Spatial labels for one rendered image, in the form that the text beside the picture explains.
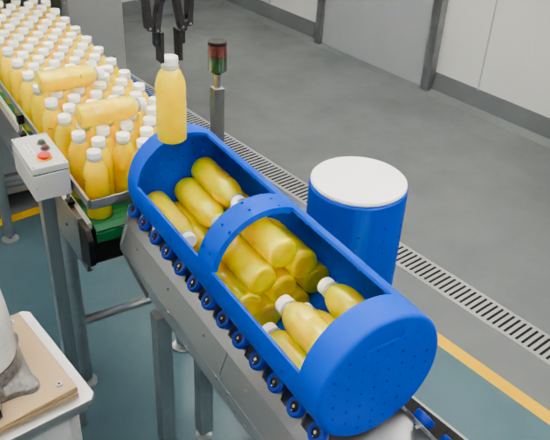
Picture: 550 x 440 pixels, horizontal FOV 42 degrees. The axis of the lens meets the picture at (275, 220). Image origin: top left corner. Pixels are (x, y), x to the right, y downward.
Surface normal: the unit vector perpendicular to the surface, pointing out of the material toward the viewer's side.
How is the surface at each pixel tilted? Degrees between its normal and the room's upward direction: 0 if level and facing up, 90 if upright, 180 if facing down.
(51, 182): 90
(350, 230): 90
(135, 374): 0
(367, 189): 0
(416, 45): 90
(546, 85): 90
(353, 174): 0
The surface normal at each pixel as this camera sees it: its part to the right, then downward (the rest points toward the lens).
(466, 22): -0.77, 0.32
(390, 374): 0.53, 0.48
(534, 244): 0.04, -0.84
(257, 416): -0.79, -0.04
